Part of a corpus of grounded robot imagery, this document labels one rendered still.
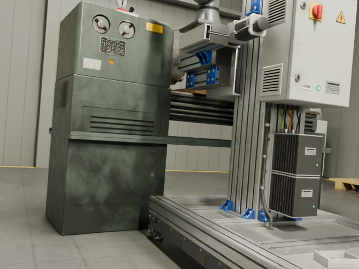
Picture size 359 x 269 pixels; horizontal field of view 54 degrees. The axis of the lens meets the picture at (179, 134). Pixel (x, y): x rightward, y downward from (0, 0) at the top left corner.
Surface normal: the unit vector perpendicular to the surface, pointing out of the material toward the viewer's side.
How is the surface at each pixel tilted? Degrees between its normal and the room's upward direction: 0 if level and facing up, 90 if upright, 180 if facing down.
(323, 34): 90
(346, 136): 90
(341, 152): 90
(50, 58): 90
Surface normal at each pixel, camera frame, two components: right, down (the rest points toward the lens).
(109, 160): 0.51, 0.04
